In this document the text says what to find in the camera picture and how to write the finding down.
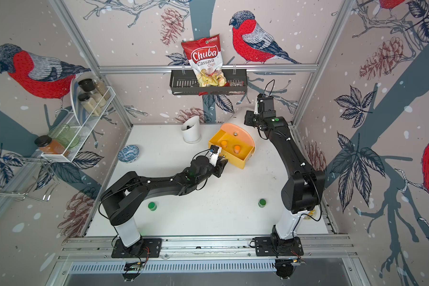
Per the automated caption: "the pink top drawer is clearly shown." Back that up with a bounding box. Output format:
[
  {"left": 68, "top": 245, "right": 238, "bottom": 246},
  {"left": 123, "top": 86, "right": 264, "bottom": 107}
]
[{"left": 220, "top": 123, "right": 255, "bottom": 147}]

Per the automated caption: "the yellow drawer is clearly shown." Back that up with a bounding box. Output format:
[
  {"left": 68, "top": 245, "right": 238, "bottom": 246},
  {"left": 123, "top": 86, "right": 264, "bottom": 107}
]
[{"left": 209, "top": 129, "right": 256, "bottom": 169}]

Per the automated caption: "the green paint can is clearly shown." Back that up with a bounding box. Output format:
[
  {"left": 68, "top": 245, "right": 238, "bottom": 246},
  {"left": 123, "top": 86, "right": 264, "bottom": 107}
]
[
  {"left": 148, "top": 202, "right": 157, "bottom": 211},
  {"left": 258, "top": 199, "right": 266, "bottom": 208}
]

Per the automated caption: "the round white drawer cabinet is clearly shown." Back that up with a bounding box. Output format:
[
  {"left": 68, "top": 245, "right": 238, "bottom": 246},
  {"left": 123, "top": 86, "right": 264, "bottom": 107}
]
[{"left": 228, "top": 107, "right": 254, "bottom": 130}]

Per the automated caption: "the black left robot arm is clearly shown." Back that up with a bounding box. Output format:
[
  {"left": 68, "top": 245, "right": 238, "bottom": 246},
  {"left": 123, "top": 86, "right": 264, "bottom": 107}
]
[{"left": 101, "top": 156, "right": 228, "bottom": 248}]

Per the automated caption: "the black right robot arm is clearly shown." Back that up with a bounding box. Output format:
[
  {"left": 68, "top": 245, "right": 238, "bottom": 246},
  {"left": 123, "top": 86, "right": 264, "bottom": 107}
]
[{"left": 244, "top": 111, "right": 325, "bottom": 254}]

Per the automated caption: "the white utensil holder cup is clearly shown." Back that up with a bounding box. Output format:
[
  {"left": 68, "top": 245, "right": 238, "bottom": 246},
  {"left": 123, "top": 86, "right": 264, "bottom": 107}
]
[{"left": 181, "top": 116, "right": 201, "bottom": 144}]

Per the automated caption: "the red Chuba chips bag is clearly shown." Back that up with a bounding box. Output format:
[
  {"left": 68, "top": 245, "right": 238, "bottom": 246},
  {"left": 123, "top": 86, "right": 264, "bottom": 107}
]
[{"left": 181, "top": 35, "right": 227, "bottom": 88}]

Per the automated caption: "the blue patterned bowl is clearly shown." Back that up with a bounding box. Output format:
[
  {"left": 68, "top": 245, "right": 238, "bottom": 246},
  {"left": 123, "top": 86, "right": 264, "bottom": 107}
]
[{"left": 117, "top": 145, "right": 139, "bottom": 163}]

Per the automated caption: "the floral patterned plate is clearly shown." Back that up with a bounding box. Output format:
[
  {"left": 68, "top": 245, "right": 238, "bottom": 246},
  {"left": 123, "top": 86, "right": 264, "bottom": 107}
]
[{"left": 305, "top": 208, "right": 319, "bottom": 220}]

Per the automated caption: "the black lid spice jar lower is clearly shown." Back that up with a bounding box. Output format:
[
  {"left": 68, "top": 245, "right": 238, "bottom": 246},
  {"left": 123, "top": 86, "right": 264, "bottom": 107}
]
[{"left": 77, "top": 93, "right": 101, "bottom": 117}]

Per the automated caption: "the black lid spice jar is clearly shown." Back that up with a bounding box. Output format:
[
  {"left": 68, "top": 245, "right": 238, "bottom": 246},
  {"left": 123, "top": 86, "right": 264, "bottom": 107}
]
[
  {"left": 77, "top": 93, "right": 101, "bottom": 117},
  {"left": 79, "top": 79, "right": 107, "bottom": 107}
]

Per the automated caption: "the white plate on shelf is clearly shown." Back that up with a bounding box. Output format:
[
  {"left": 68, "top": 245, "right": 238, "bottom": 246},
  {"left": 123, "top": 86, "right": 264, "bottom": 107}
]
[{"left": 70, "top": 79, "right": 83, "bottom": 126}]

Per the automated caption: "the black lid spice jar upper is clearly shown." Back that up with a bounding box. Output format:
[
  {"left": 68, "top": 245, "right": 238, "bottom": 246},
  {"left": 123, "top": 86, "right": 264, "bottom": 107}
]
[{"left": 79, "top": 79, "right": 107, "bottom": 107}]

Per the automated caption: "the green glass cup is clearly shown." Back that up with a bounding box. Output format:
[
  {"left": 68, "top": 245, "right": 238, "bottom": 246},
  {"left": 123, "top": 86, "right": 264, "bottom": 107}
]
[{"left": 48, "top": 125, "right": 80, "bottom": 150}]

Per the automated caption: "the orange sauce jar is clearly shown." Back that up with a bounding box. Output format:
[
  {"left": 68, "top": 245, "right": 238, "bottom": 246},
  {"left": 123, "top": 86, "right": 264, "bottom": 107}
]
[{"left": 34, "top": 135, "right": 69, "bottom": 156}]

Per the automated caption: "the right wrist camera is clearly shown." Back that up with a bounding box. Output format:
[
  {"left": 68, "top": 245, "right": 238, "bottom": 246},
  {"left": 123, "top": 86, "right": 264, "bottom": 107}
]
[{"left": 257, "top": 94, "right": 276, "bottom": 118}]

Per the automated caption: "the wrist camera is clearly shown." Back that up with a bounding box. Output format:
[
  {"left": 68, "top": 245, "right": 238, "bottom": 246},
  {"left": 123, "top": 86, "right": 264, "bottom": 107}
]
[
  {"left": 208, "top": 145, "right": 222, "bottom": 166},
  {"left": 257, "top": 94, "right": 276, "bottom": 118}
]

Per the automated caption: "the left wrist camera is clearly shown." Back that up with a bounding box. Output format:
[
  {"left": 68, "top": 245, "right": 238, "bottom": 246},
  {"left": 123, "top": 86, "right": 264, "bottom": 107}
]
[{"left": 208, "top": 145, "right": 222, "bottom": 166}]

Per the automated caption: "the black wire wall basket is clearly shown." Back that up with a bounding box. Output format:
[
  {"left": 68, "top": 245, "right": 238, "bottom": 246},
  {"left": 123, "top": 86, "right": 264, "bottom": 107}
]
[{"left": 170, "top": 69, "right": 248, "bottom": 95}]

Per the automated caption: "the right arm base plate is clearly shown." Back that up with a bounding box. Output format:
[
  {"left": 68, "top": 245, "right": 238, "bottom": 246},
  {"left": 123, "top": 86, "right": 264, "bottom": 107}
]
[{"left": 253, "top": 237, "right": 304, "bottom": 257}]

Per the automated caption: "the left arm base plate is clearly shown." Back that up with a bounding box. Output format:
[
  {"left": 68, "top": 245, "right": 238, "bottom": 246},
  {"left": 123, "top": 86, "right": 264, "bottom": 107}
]
[{"left": 111, "top": 238, "right": 162, "bottom": 259}]

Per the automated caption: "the white wire wall shelf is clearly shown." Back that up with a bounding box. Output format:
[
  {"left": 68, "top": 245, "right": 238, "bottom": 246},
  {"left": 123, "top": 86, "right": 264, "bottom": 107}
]
[{"left": 42, "top": 87, "right": 116, "bottom": 163}]

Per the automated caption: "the metal wire hook rack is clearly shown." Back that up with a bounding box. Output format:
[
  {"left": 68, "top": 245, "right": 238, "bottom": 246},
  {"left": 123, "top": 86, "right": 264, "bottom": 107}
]
[{"left": 0, "top": 156, "right": 60, "bottom": 202}]

